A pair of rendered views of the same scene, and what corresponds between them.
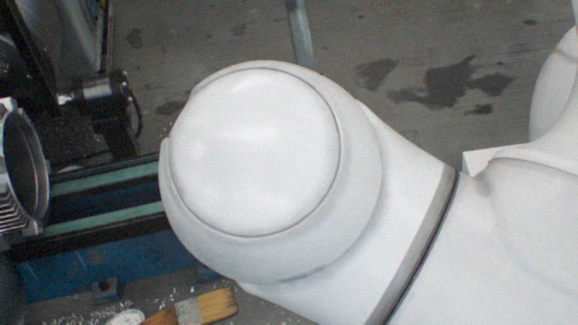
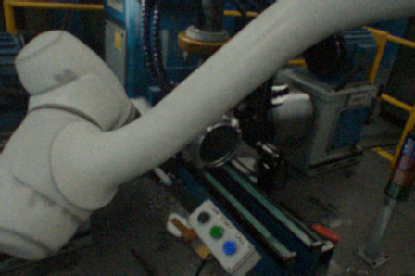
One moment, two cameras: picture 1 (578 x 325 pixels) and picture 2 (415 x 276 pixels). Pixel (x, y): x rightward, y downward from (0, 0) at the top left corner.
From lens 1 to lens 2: 54 cm
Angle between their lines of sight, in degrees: 48
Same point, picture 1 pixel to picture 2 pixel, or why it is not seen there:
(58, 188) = (228, 169)
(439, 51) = not seen: outside the picture
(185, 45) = (361, 193)
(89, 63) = (309, 157)
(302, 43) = (379, 225)
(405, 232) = (42, 101)
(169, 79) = (333, 194)
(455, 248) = (37, 114)
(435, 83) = not seen: outside the picture
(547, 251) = (34, 130)
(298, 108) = (46, 41)
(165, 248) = not seen: hidden behind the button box
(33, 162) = (229, 152)
